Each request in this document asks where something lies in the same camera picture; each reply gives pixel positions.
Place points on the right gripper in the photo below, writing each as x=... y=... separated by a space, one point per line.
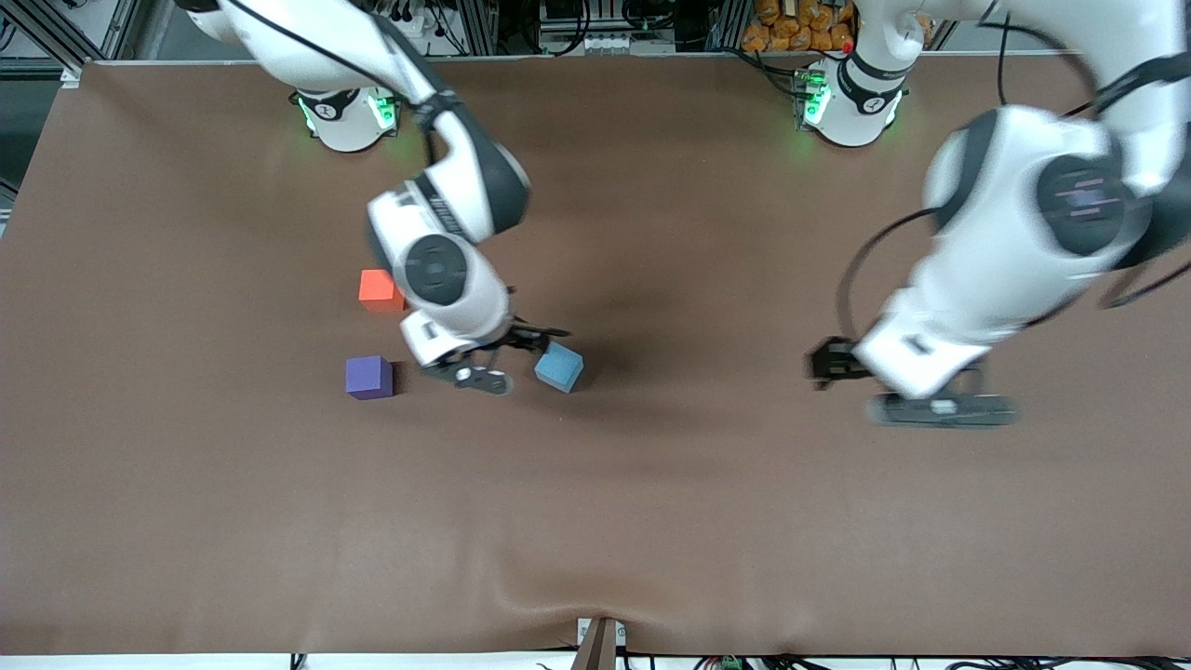
x=523 y=337

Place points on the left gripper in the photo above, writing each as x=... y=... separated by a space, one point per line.
x=831 y=361

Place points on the blue foam block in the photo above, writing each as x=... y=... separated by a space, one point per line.
x=560 y=368

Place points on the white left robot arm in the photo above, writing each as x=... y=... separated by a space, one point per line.
x=1005 y=270

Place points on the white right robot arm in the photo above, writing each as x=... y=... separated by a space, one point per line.
x=409 y=223

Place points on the orange foam block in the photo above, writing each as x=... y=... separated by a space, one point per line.
x=374 y=287

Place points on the purple foam block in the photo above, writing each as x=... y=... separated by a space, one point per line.
x=369 y=377

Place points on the brown table cloth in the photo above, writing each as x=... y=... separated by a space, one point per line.
x=595 y=521

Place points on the white terminal strip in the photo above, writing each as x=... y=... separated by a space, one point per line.
x=623 y=42

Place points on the brown wooden stick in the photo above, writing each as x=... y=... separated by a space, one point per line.
x=595 y=651

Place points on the orange snack packets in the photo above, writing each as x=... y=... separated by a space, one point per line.
x=791 y=28

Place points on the white power strip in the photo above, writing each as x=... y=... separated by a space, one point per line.
x=400 y=28

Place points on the aluminium frame profile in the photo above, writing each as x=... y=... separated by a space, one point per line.
x=116 y=33
x=479 y=26

